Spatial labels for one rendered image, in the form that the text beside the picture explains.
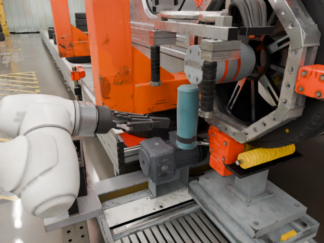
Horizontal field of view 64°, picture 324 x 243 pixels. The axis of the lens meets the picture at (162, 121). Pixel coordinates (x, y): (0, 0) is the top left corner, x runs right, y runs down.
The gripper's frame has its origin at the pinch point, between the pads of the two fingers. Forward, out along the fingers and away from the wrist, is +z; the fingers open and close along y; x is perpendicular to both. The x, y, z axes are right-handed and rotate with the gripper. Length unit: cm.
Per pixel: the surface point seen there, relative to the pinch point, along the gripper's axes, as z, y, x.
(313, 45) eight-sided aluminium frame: 24.7, -23.4, -30.7
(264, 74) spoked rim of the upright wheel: 36.3, -3.8, -20.8
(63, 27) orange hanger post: 18, 241, -19
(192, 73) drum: 12.5, 5.9, -16.0
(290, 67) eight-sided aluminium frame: 23.2, -20.4, -24.3
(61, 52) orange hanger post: 19, 241, 7
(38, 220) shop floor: -19, 59, 78
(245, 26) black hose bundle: 7.5, -15.5, -30.9
